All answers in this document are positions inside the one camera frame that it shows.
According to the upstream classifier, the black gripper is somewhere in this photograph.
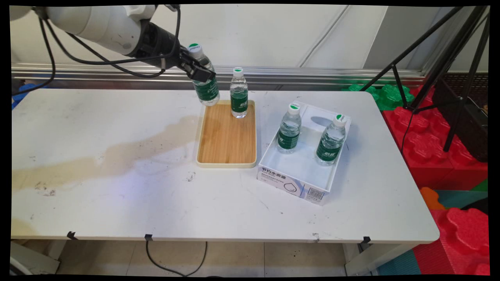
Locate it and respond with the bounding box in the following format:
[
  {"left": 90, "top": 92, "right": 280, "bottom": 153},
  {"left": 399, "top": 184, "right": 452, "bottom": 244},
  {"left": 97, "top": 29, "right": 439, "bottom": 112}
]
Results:
[{"left": 131, "top": 20, "right": 216, "bottom": 84}]

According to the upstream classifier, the green label water bottle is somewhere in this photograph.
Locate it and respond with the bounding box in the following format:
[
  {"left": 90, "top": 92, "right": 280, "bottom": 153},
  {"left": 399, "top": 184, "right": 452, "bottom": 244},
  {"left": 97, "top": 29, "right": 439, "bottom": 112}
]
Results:
[
  {"left": 230, "top": 67, "right": 249, "bottom": 119},
  {"left": 314, "top": 114, "right": 348, "bottom": 167},
  {"left": 187, "top": 43, "right": 221, "bottom": 107},
  {"left": 277, "top": 102, "right": 302, "bottom": 154}
]

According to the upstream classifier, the bamboo wooden tray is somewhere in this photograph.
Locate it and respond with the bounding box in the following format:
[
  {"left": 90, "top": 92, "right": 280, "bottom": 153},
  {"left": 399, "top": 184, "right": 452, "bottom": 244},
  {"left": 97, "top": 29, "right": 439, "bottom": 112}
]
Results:
[{"left": 196, "top": 100, "right": 258, "bottom": 169}]

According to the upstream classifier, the white cardboard box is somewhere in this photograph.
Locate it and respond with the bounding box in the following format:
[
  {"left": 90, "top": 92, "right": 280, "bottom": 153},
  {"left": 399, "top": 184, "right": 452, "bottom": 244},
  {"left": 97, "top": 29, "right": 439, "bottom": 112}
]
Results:
[{"left": 256, "top": 101, "right": 352, "bottom": 206}]

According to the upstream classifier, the blue foam block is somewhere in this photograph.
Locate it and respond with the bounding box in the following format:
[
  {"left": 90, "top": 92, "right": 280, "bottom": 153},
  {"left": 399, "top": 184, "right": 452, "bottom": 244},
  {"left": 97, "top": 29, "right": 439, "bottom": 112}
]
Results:
[{"left": 12, "top": 83, "right": 48, "bottom": 110}]

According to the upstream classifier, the green foam block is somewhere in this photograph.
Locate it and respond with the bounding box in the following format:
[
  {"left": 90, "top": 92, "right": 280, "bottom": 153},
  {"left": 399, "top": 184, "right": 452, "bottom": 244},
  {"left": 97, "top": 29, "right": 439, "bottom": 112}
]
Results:
[{"left": 341, "top": 83, "right": 415, "bottom": 111}]

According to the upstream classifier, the large red foam block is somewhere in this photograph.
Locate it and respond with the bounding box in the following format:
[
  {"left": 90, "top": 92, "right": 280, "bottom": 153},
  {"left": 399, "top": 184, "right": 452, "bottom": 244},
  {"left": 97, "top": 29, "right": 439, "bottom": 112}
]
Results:
[{"left": 382, "top": 85, "right": 489, "bottom": 191}]

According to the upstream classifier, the black tripod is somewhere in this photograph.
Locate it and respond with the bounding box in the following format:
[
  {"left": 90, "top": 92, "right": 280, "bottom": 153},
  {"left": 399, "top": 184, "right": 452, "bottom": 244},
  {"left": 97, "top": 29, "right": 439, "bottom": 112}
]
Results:
[{"left": 359, "top": 5, "right": 490, "bottom": 153}]

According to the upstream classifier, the white table leg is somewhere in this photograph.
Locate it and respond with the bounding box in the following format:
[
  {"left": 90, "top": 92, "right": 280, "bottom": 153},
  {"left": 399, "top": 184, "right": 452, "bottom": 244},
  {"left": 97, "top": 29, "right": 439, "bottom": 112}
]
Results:
[
  {"left": 10, "top": 240, "right": 62, "bottom": 276},
  {"left": 344, "top": 242, "right": 415, "bottom": 276}
]

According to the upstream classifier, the orange foam piece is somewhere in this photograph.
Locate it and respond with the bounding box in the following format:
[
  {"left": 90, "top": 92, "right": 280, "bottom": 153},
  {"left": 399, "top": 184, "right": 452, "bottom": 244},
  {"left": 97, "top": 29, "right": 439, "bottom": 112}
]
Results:
[{"left": 420, "top": 187, "right": 446, "bottom": 210}]

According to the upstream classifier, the black panel device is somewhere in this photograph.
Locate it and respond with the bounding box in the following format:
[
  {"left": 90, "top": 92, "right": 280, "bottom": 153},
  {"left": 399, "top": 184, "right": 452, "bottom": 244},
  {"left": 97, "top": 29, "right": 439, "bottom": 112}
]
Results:
[{"left": 433, "top": 76, "right": 489, "bottom": 163}]

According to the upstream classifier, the teal foam mat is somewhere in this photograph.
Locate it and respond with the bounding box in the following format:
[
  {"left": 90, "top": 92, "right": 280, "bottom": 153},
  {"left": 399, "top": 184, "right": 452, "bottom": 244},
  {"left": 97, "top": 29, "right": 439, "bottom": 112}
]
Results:
[{"left": 434, "top": 190, "right": 489, "bottom": 213}]

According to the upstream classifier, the red foam puzzle block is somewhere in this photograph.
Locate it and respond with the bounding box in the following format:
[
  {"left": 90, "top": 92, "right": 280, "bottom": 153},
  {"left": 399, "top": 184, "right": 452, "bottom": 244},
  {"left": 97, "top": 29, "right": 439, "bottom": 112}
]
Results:
[{"left": 412, "top": 207, "right": 491, "bottom": 276}]

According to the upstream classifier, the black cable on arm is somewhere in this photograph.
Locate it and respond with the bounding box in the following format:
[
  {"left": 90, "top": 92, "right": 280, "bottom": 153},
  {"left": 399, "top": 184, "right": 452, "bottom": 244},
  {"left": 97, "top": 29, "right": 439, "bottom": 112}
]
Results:
[
  {"left": 42, "top": 6, "right": 182, "bottom": 66},
  {"left": 12, "top": 10, "right": 57, "bottom": 97},
  {"left": 64, "top": 31, "right": 167, "bottom": 78}
]

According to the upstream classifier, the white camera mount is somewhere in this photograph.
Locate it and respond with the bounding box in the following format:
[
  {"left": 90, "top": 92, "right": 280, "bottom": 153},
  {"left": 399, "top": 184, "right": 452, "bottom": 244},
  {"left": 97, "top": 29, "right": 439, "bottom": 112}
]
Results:
[{"left": 124, "top": 5, "right": 157, "bottom": 22}]

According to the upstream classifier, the aluminium wall rail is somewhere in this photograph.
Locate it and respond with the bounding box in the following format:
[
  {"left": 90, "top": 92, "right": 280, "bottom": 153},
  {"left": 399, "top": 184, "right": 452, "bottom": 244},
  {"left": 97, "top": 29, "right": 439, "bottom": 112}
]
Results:
[{"left": 12, "top": 63, "right": 427, "bottom": 87}]

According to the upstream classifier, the black floor cable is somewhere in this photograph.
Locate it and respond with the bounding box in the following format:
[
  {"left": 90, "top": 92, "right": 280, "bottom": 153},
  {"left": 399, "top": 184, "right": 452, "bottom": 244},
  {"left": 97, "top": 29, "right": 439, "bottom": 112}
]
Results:
[{"left": 145, "top": 240, "right": 208, "bottom": 277}]

